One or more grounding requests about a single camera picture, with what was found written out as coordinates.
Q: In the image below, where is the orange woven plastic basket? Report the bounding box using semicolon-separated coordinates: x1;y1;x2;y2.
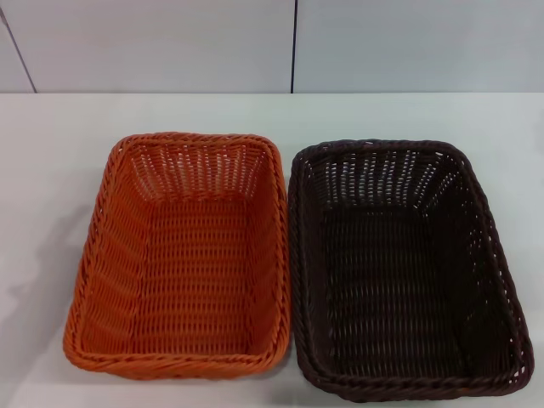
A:
62;132;294;381

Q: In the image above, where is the dark brown woven plastic basket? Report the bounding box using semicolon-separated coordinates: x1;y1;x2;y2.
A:
287;138;535;401

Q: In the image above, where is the black vertical wall strip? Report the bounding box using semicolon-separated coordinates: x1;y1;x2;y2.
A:
290;0;298;94

